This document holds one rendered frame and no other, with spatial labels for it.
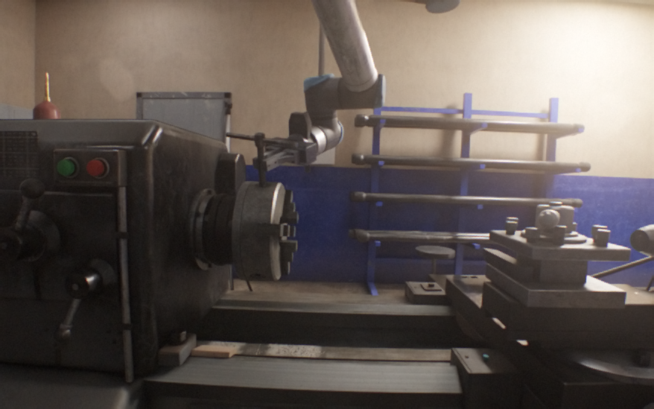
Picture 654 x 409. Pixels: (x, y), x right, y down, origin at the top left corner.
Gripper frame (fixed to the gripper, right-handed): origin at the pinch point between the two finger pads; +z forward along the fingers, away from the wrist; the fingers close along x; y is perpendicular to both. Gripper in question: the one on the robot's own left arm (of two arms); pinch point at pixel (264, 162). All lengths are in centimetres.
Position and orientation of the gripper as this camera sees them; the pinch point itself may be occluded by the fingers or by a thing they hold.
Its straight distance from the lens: 81.7
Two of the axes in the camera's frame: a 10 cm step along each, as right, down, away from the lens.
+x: -8.7, -2.1, 4.4
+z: -4.9, 3.9, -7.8
